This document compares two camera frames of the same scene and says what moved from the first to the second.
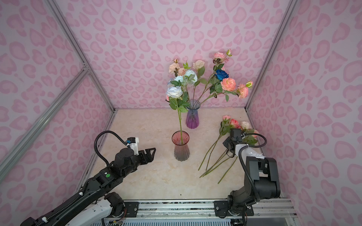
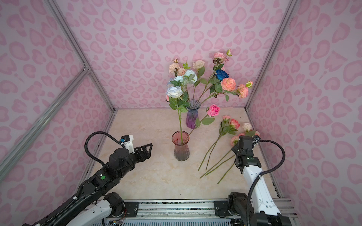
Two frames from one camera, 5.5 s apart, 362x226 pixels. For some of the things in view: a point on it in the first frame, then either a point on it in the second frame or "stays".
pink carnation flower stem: (218, 58) stays
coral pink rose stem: (228, 85) stays
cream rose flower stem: (199, 65) stays
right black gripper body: (228, 142) → (236, 149)
